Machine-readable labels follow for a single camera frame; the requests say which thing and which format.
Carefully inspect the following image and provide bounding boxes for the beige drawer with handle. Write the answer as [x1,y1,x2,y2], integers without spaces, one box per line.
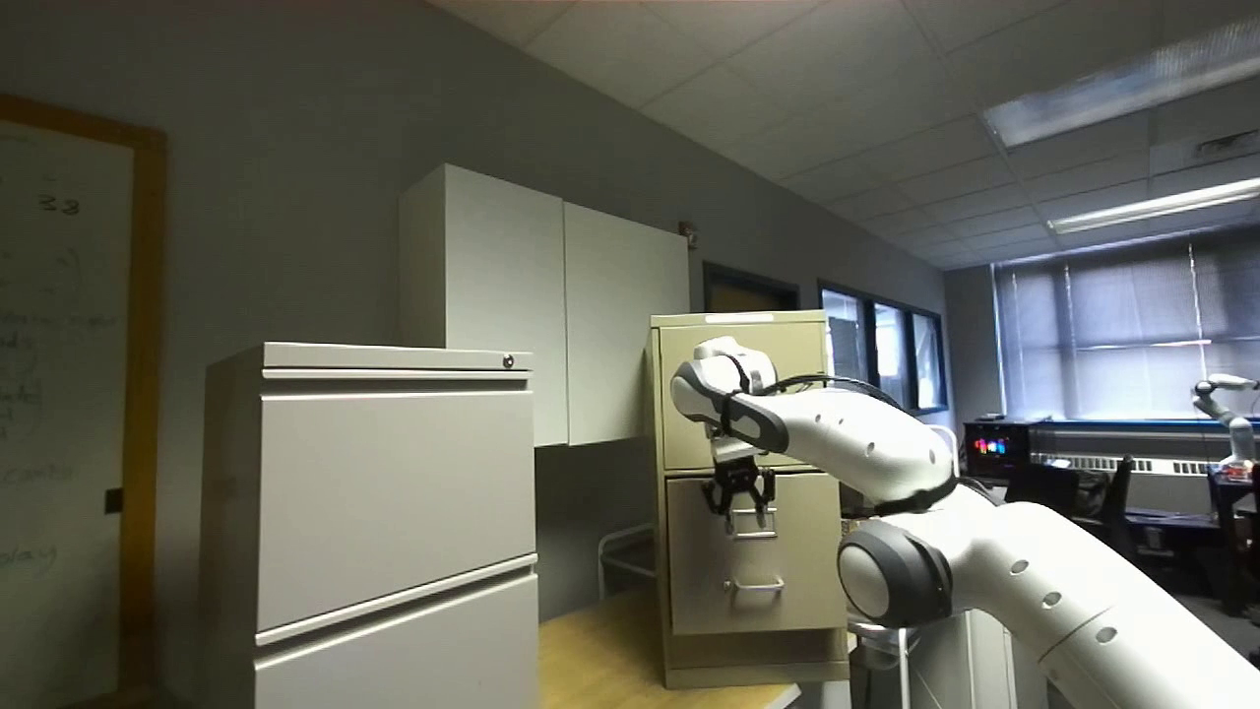
[660,464,850,641]

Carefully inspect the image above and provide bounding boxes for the window with blinds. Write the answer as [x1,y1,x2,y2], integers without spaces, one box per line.
[986,225,1260,427]

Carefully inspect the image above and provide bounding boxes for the grey metal file cabinet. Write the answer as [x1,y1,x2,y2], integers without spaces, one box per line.
[196,341,545,709]

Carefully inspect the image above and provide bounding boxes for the beige metal file cabinet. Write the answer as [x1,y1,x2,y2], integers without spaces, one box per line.
[641,309,855,695]

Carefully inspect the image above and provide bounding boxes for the beige drawer with label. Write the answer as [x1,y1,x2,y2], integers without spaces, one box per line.
[652,320,838,481]

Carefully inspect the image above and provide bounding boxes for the narrow ceiling light strip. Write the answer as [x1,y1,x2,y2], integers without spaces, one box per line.
[1042,173,1260,241]

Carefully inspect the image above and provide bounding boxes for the dark interior window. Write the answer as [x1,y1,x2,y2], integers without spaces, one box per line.
[813,284,952,417]

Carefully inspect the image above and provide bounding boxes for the distant white robot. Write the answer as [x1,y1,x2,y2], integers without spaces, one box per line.
[1189,371,1260,488]

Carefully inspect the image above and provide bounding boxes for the distant computer monitor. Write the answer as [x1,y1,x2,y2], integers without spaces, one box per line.
[959,417,1042,481]

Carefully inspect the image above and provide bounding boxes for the wood framed whiteboard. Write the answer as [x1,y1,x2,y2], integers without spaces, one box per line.
[0,89,174,702]

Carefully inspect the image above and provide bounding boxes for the white wall cabinet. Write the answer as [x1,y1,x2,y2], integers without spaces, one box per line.
[394,163,695,455]

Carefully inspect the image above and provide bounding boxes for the large ceiling light panel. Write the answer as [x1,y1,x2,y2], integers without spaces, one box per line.
[981,18,1260,154]

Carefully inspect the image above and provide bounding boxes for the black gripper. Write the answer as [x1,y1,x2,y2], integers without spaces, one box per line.
[700,456,778,535]

